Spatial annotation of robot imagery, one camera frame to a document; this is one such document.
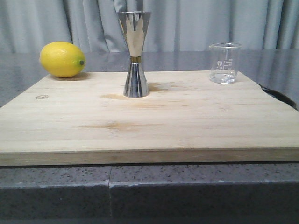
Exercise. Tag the steel double jigger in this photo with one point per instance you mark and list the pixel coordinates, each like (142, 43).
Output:
(134, 26)

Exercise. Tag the glass beaker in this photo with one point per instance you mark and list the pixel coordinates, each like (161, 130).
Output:
(224, 62)

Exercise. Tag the light wooden cutting board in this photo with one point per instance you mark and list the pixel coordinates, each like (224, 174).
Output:
(185, 118)

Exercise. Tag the yellow lemon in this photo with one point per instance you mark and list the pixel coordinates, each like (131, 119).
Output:
(62, 59)

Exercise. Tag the grey curtain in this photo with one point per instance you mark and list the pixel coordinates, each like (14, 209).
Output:
(175, 25)

